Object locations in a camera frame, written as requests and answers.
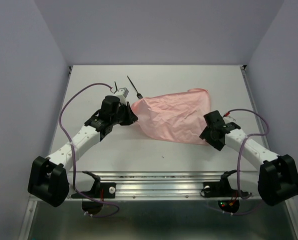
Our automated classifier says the pink satin napkin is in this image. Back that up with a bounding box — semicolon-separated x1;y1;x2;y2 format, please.
131;88;211;146

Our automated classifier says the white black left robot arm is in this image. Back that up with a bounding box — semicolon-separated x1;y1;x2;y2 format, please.
27;93;138;207

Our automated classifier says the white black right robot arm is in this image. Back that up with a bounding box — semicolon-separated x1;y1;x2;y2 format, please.
200;110;298;206

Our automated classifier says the black fork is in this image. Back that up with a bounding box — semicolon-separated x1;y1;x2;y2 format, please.
127;76;143;100

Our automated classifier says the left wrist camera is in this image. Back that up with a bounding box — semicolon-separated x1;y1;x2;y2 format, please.
113;87;129;99

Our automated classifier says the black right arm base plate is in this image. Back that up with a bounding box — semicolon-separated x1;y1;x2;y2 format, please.
200;170;254;198

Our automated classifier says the aluminium frame rail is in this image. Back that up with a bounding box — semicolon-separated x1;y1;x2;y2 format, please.
28;171;295;201

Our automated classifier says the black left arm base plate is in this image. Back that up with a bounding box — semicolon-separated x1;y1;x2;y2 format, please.
76;170;116;199

